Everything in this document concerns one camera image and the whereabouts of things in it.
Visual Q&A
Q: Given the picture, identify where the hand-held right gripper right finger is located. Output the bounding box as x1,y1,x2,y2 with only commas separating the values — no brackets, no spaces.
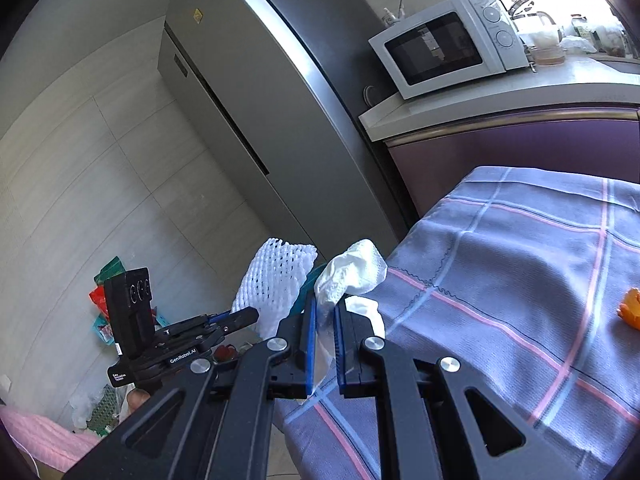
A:
334,300,608,480

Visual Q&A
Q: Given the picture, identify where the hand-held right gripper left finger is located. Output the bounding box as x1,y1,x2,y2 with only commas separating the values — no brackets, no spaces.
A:
62,300,318,480

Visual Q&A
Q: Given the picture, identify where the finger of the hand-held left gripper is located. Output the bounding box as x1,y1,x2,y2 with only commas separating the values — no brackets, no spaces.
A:
205,307,260,336

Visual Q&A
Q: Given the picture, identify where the white foam fruit net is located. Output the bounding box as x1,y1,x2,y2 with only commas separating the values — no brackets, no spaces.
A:
231,237,318,339

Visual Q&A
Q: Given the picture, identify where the blue plastic bin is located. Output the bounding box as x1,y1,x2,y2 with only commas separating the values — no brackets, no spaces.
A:
295,265,328,316

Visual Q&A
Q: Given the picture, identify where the white tissue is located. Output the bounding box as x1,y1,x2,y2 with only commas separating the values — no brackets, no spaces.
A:
314,240,388,397

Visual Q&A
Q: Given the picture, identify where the person's left hand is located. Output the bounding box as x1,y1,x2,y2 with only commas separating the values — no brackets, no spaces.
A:
126,388,152,413

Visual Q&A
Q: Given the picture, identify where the green packet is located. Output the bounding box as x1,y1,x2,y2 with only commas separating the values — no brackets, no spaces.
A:
94,257,126,283

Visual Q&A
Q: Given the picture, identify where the clear plastic bag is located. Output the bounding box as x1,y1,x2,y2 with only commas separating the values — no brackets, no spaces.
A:
69,384,132,436

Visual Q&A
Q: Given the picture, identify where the pink cloth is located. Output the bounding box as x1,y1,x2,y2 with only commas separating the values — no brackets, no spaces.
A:
0,405,101,473

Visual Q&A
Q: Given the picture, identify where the checked purple table cloth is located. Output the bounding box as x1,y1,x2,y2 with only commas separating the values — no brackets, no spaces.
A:
272,165,640,480

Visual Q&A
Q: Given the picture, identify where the grey refrigerator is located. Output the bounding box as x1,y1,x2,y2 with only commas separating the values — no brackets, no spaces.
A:
157,0,423,256

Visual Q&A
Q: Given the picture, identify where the kitchen counter with purple cabinets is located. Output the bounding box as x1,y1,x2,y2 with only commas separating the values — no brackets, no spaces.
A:
359,55,640,226

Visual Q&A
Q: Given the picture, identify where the orange peel piece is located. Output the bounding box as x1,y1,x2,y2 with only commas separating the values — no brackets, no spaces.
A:
618,287,640,331

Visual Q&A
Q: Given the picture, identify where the white microwave oven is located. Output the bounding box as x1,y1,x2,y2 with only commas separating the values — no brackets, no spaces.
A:
368,0,531,101

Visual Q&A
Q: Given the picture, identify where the small white bottle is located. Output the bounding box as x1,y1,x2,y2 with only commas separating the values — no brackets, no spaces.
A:
382,0,408,27

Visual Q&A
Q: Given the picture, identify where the glass kettle jug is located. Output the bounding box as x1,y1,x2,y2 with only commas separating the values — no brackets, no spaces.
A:
520,27,566,67

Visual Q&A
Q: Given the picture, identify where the glass kettle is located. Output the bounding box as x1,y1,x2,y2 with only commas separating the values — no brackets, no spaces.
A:
507,0,557,36

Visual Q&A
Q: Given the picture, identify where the small glass jar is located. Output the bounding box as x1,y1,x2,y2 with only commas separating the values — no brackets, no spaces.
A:
570,12,592,41

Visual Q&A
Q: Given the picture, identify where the large glass jar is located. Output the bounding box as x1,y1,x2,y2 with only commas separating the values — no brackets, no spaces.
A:
597,22,630,57

